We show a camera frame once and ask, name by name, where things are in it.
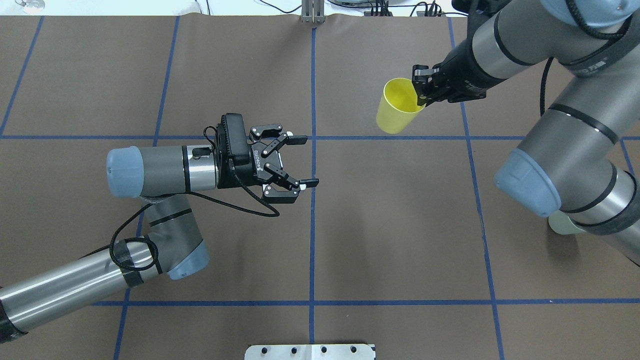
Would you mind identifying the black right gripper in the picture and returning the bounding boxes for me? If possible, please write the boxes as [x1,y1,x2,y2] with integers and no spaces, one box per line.
[411,39,489,107]

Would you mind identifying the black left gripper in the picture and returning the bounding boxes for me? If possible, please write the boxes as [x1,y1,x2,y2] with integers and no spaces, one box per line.
[235,123,320,204]

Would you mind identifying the yellow plastic cup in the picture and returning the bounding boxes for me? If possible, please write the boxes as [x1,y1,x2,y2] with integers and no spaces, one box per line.
[375,78,426,135]

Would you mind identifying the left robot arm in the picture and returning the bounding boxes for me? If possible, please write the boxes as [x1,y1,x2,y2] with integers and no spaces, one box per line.
[1,112,319,343]

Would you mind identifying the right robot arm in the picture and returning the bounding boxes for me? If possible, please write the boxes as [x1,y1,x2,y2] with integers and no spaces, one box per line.
[411,0,640,264]

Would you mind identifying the pale green cup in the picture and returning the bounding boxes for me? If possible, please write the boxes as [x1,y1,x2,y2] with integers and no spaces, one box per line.
[547,210,586,236]

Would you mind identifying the aluminium frame post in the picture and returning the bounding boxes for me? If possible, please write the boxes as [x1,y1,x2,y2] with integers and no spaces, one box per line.
[300,0,326,24]

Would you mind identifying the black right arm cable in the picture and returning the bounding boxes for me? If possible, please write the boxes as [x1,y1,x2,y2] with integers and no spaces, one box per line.
[539,0,631,118]

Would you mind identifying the white camera pillar stand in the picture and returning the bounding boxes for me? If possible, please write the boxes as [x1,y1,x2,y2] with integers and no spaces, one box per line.
[244,343,377,360]

